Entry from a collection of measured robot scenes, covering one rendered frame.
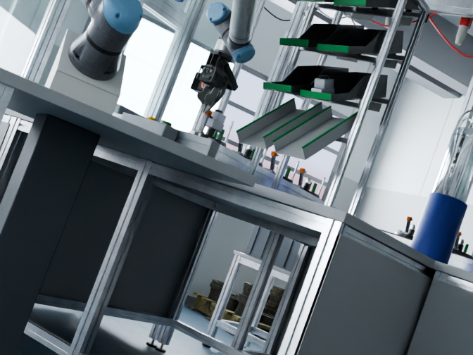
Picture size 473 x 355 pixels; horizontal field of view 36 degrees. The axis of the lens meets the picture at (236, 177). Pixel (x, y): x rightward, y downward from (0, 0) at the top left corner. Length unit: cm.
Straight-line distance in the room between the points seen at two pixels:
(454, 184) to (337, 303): 104
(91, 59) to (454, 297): 141
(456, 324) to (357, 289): 52
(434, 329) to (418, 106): 472
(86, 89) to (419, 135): 513
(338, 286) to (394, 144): 519
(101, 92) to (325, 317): 89
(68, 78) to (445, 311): 144
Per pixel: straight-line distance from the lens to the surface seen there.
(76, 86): 212
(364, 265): 215
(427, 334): 261
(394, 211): 680
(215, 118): 259
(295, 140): 238
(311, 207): 201
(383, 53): 242
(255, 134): 244
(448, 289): 260
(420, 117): 705
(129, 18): 203
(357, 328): 225
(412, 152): 694
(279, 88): 241
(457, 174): 297
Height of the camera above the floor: 69
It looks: 4 degrees up
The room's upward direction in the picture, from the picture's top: 21 degrees clockwise
